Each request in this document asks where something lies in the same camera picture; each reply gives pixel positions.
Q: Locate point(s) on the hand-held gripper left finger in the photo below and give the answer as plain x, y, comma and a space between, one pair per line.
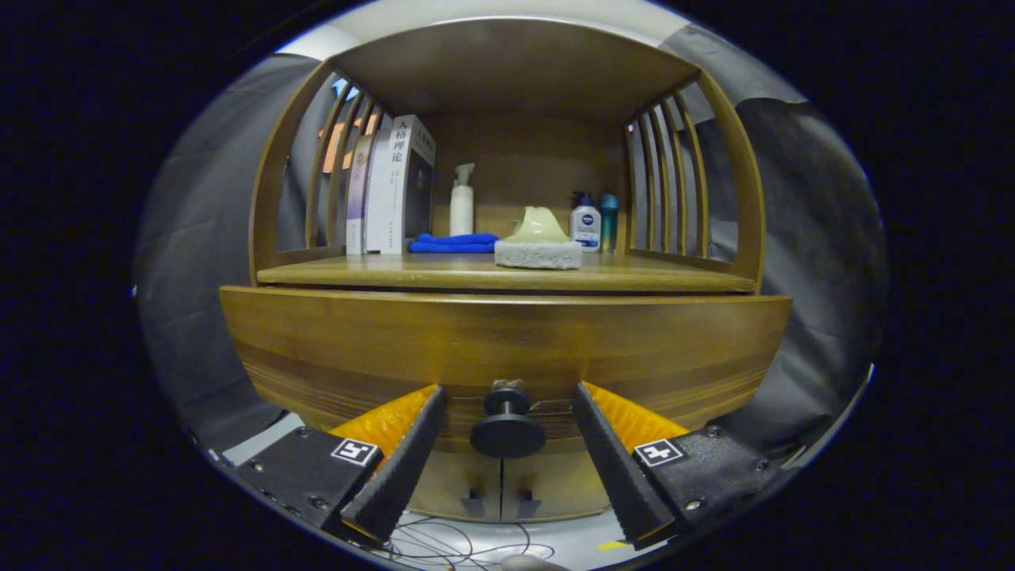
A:
404, 468

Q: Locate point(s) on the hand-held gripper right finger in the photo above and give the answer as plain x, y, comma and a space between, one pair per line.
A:
618, 468

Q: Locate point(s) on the black drawer knob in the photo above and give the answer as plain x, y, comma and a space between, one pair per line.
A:
507, 434

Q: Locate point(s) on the pale green grey sponge brush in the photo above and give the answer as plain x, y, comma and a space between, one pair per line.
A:
539, 254

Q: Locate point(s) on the wooden cabinet door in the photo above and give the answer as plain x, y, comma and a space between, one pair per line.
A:
563, 484
448, 480

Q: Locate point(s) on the wooden countertop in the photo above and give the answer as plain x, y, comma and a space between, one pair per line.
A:
444, 271

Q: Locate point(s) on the wooden cabinet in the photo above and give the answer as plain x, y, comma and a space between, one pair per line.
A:
523, 159

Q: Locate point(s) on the yellow tape piece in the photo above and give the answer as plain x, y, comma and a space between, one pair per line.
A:
612, 546

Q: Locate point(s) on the blue cloth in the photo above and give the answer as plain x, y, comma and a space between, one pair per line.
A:
452, 243

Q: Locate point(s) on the white lotion bottle blue cap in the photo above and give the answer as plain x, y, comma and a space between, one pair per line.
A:
586, 226

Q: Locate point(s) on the teal bottle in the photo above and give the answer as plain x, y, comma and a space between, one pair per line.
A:
609, 222

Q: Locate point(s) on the thin white book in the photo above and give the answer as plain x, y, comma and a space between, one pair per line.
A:
379, 206

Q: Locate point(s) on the white pump bottle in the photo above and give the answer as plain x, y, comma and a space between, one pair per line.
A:
461, 210

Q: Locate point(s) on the purple book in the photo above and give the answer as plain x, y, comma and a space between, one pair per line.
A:
358, 206

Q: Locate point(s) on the thick white book dark cover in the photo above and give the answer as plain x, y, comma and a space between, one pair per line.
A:
400, 198

